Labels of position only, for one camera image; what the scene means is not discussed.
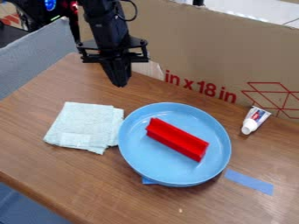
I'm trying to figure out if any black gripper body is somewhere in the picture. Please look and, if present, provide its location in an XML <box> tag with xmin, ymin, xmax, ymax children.
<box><xmin>79</xmin><ymin>8</ymin><xmax>150</xmax><ymax>63</ymax></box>

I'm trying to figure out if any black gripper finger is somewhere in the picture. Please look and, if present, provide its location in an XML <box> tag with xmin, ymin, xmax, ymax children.
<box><xmin>102</xmin><ymin>60</ymin><xmax>124</xmax><ymax>88</ymax></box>
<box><xmin>119</xmin><ymin>58</ymin><xmax>131</xmax><ymax>87</ymax></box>

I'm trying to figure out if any red plastic block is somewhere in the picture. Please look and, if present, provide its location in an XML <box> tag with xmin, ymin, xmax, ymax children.
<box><xmin>146</xmin><ymin>118</ymin><xmax>210</xmax><ymax>162</ymax></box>

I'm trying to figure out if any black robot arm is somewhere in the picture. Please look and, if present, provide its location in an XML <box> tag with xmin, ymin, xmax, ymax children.
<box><xmin>78</xmin><ymin>0</ymin><xmax>150</xmax><ymax>88</ymax></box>

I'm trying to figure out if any light blue folded cloth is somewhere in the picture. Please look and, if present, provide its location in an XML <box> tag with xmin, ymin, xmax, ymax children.
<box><xmin>43</xmin><ymin>101</ymin><xmax>124</xmax><ymax>155</ymax></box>

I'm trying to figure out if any blue plate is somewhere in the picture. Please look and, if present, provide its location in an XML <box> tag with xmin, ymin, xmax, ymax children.
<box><xmin>118</xmin><ymin>102</ymin><xmax>231</xmax><ymax>187</ymax></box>

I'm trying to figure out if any blue tape under plate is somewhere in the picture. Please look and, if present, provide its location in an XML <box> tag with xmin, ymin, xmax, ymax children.
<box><xmin>142</xmin><ymin>176</ymin><xmax>159</xmax><ymax>185</ymax></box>

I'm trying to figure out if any black computer with lights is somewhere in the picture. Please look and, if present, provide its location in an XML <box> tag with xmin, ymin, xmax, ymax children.
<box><xmin>7</xmin><ymin>0</ymin><xmax>80</xmax><ymax>44</ymax></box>

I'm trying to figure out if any white toothpaste tube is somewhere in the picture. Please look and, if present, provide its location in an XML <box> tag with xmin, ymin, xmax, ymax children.
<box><xmin>240</xmin><ymin>106</ymin><xmax>271</xmax><ymax>135</ymax></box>

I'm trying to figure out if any blue tape strip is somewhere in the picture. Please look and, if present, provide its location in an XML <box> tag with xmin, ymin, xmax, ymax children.
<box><xmin>224</xmin><ymin>169</ymin><xmax>274</xmax><ymax>195</ymax></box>

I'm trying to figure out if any cardboard box wall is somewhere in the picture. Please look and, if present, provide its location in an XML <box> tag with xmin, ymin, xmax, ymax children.
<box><xmin>128</xmin><ymin>0</ymin><xmax>299</xmax><ymax>122</ymax></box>

